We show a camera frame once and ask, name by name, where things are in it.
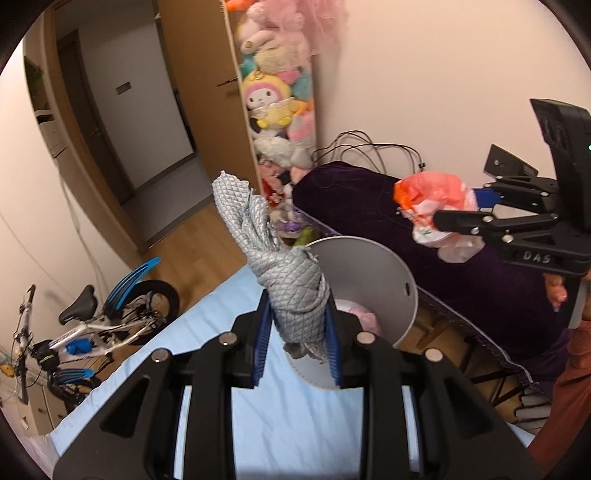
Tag white blue bicycle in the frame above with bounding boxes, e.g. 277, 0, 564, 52
9, 257, 182, 407

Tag green plant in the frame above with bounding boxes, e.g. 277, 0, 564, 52
24, 56, 49, 112

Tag dark brown door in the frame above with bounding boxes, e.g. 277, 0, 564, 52
56, 41, 136, 206

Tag black cables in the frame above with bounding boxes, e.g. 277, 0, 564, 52
314, 130, 426, 175

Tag stack of books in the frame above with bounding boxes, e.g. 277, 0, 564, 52
518, 387, 556, 435

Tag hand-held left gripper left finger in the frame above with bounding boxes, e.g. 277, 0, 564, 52
53, 291, 274, 480

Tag white wall cable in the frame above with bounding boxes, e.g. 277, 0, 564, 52
55, 157, 114, 296

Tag person's right forearm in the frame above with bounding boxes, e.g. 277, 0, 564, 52
526, 318, 591, 480

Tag white drawer unit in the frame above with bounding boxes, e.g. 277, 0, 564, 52
34, 108, 71, 160

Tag orange white plastic bag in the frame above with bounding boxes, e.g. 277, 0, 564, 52
392, 171, 485, 264

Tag silver quilted foil bag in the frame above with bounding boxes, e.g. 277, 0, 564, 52
211, 170, 331, 361

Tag white hallway door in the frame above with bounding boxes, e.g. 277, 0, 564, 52
76, 44, 195, 191

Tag grey round trash bin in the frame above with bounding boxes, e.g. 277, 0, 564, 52
285, 235, 420, 391

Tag wooden door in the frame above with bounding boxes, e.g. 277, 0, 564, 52
156, 0, 265, 186

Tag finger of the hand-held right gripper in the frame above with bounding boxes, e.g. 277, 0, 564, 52
433, 209, 563, 254
471, 178, 561, 214

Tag light blue bed sheet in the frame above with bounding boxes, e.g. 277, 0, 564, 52
48, 265, 536, 480

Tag stack of plush toys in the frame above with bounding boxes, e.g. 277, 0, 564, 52
225, 0, 348, 250

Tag person's right hand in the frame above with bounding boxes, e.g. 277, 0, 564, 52
542, 271, 591, 324

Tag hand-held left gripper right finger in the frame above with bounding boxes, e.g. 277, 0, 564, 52
323, 295, 542, 480

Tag pink crumpled bag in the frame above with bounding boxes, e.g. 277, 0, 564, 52
335, 299, 384, 337

